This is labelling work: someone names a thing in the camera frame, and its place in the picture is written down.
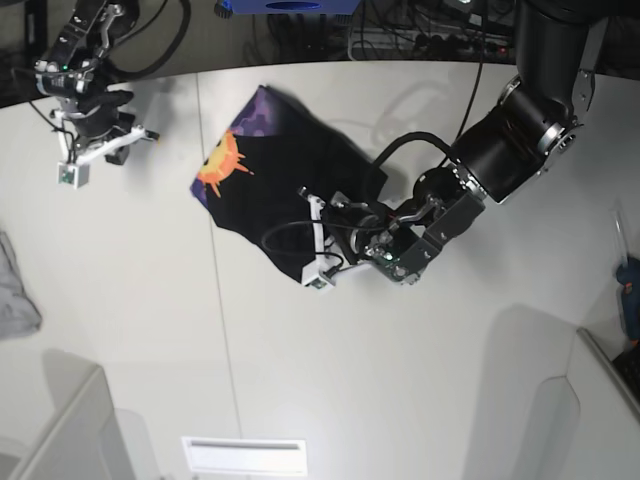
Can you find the black T-shirt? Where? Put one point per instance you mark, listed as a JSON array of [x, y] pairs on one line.
[[269, 160]]

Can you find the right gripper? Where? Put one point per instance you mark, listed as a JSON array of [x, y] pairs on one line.
[[96, 123]]

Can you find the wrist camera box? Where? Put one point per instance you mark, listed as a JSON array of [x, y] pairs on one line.
[[75, 175], [314, 279]]

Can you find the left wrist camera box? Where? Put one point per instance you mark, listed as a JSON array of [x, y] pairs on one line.
[[314, 279]]

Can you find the blue box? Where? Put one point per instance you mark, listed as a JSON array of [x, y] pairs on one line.
[[256, 7]]

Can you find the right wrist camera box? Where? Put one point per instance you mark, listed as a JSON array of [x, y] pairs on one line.
[[75, 175]]

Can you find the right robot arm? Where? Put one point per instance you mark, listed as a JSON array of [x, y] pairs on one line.
[[77, 71]]

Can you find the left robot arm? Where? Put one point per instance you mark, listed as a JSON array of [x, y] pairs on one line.
[[535, 120]]

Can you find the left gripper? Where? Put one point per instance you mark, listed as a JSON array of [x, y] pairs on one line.
[[335, 228]]

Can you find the black keyboard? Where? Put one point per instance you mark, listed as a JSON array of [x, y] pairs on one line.
[[627, 364]]

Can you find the blue glue gun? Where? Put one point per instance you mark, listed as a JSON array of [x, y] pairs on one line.
[[626, 274]]

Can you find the grey cloth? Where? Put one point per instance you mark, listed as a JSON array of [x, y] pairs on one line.
[[19, 315]]

